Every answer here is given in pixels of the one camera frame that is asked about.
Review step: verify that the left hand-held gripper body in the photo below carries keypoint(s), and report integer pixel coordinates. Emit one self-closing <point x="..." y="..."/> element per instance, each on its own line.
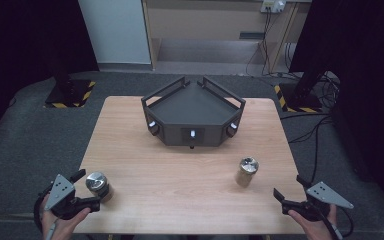
<point x="60" y="192"/>

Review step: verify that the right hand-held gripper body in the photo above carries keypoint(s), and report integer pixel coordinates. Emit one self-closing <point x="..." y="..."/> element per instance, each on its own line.
<point x="326" y="196"/>

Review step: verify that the dark brown spice jar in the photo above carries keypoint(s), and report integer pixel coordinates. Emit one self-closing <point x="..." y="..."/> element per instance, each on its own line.
<point x="96" y="182"/>

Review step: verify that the tan spice jar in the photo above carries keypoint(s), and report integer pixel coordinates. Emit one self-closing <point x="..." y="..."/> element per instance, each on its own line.
<point x="248" y="165"/>

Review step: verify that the black corner rack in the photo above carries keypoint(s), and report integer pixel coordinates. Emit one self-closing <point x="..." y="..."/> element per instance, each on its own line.
<point x="193" y="106"/>

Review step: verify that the person's right hand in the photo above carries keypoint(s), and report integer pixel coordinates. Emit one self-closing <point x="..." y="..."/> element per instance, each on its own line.
<point x="313" y="230"/>

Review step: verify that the person's left hand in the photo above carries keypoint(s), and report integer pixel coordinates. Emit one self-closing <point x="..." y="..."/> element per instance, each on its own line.
<point x="65" y="229"/>

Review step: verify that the black stand with striped base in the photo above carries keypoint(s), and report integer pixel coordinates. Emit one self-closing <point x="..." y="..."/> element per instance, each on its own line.
<point x="300" y="100"/>
<point x="67" y="95"/>

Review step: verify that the dark curtain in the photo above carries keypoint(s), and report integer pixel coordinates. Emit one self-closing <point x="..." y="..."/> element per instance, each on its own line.
<point x="366" y="66"/>
<point x="20" y="40"/>

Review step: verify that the white panel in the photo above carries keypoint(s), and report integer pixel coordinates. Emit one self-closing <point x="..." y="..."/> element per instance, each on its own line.
<point x="115" y="30"/>

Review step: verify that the white power strip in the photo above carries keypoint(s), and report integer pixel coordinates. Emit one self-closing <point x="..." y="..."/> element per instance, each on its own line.
<point x="273" y="6"/>

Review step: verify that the light wooden desk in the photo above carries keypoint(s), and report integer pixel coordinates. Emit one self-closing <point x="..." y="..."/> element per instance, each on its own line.
<point x="206" y="23"/>

